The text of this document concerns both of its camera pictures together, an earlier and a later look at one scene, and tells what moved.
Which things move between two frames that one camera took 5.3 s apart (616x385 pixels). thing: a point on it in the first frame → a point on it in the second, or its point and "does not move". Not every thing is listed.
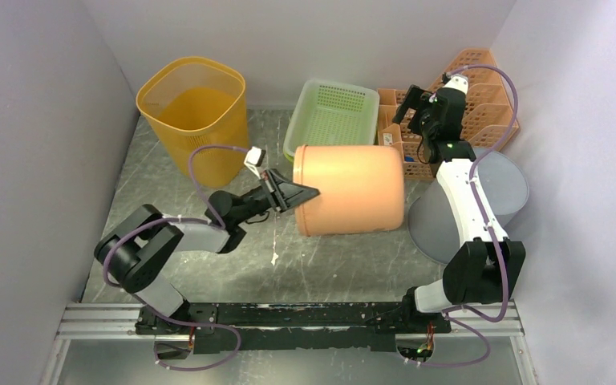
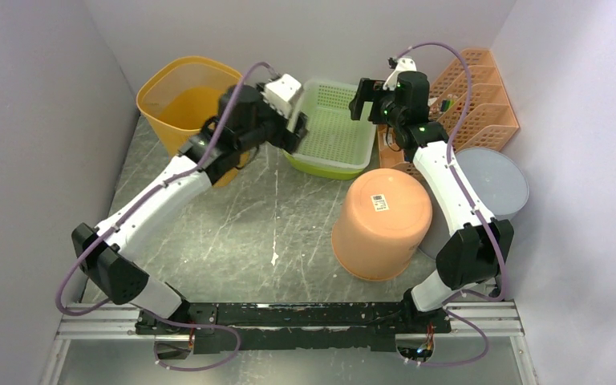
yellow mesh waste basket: [193, 102] does not move
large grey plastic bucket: [434, 224] does not move
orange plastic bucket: [362, 188] → [384, 218]
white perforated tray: [330, 113] does not move
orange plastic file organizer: [488, 119] does not move
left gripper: [283, 194] → [285, 139]
